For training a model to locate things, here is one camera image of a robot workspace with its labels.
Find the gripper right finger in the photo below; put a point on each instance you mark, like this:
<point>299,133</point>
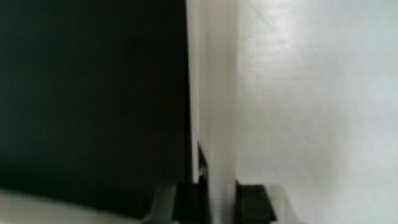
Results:
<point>252,207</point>

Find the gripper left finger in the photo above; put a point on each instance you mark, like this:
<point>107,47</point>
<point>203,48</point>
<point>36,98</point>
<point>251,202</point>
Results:
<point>181,200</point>

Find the white desk tabletop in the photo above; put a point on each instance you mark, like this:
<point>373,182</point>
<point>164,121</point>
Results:
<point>293,64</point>

